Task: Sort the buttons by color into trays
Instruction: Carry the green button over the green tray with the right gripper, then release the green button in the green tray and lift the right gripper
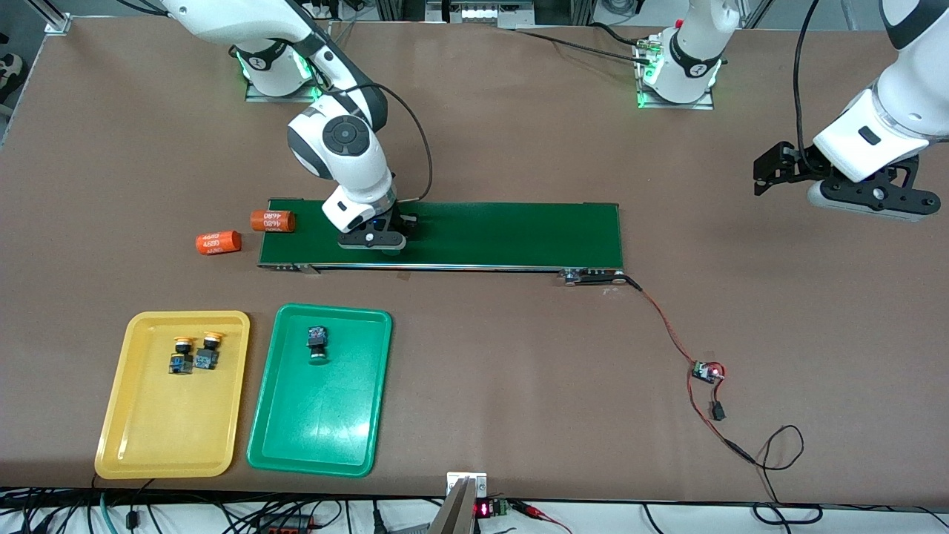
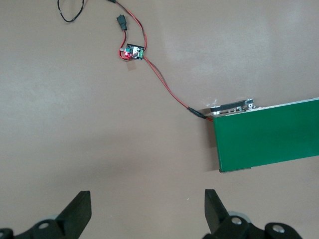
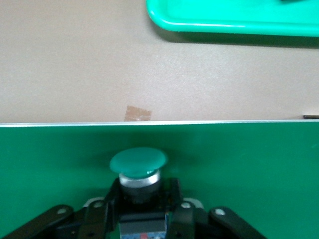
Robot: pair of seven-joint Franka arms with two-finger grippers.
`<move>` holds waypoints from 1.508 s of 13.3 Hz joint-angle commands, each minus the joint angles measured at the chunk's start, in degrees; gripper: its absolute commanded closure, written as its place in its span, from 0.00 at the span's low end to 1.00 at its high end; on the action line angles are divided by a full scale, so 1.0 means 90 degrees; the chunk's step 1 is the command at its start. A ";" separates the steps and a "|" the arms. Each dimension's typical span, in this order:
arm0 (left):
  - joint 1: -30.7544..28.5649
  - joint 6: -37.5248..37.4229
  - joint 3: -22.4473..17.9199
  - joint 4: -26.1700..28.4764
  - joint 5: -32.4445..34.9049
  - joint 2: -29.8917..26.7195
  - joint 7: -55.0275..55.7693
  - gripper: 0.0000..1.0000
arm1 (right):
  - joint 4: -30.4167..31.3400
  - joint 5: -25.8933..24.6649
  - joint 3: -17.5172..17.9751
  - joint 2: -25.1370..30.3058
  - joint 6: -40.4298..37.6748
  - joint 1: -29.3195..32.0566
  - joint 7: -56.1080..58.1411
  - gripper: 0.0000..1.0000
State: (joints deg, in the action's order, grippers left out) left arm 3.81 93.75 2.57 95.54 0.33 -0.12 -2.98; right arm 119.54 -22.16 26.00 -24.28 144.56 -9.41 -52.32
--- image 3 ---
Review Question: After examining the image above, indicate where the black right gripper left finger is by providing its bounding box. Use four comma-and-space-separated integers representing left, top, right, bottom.
79, 178, 125, 239

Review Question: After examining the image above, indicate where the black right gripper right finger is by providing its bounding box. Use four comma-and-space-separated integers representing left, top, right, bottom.
164, 177, 197, 239

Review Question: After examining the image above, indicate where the green mushroom push button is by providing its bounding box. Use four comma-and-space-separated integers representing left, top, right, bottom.
109, 147, 168, 239

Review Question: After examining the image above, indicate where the green conveyor belt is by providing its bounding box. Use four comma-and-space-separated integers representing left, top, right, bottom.
0, 115, 319, 239

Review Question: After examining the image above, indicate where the brown tape patch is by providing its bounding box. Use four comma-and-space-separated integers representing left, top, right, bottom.
124, 105, 153, 122

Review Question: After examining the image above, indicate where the green plastic tray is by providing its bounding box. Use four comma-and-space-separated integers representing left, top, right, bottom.
146, 0, 319, 38

